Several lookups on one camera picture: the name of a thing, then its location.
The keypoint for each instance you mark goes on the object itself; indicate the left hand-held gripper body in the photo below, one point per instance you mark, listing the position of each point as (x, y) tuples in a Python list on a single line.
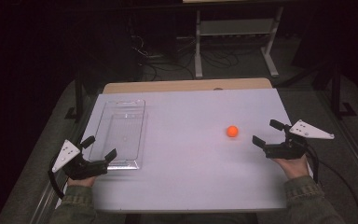
[(84, 168)]

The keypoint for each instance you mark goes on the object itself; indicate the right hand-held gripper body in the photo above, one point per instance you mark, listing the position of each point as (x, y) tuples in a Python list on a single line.
[(284, 150)]

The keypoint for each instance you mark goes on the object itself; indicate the clear plastic tray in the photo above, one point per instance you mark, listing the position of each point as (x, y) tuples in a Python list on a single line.
[(122, 137)]

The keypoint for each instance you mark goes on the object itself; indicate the orange ball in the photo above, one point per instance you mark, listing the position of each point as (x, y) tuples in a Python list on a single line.
[(232, 131)]

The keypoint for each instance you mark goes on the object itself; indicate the person's left hand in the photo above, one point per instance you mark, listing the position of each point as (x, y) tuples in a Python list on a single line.
[(81, 182)]

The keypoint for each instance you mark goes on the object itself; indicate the person's right hand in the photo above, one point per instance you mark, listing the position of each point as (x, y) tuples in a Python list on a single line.
[(292, 168)]

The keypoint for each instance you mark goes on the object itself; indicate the black metal stand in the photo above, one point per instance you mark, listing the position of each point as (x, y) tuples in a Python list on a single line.
[(336, 93), (79, 99)]

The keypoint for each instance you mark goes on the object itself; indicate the white board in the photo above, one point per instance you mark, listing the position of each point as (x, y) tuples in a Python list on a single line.
[(186, 161)]

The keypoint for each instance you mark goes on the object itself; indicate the wooden table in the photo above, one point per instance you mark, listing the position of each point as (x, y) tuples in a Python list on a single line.
[(183, 85)]

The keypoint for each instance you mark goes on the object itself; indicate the aluminium rail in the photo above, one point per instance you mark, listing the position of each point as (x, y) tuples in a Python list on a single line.
[(354, 155), (45, 202)]

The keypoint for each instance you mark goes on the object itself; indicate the white metal desk frame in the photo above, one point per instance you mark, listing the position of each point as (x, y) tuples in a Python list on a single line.
[(236, 28)]

